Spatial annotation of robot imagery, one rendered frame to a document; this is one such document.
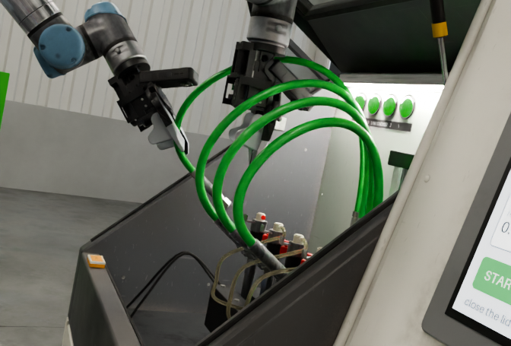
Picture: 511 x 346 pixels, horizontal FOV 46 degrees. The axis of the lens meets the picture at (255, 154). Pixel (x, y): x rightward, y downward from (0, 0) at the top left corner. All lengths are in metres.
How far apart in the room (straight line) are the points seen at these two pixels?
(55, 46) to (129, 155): 6.65
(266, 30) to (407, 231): 0.46
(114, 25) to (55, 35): 0.18
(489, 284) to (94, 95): 7.11
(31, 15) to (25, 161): 6.42
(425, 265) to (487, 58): 0.26
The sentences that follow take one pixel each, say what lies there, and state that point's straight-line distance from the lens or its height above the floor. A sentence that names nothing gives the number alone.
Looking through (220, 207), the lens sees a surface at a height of 1.16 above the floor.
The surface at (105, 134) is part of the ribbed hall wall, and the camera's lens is 7.64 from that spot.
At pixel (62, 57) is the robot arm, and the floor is 1.34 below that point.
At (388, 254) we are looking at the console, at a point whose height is 1.16.
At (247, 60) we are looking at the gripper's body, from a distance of 1.05.
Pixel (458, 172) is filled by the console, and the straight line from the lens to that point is 0.73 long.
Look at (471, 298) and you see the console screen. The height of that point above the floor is 1.16.
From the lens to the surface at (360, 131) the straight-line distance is 0.88.
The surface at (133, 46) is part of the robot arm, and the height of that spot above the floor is 1.39.
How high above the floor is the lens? 1.29
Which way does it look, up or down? 3 degrees down
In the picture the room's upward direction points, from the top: 11 degrees clockwise
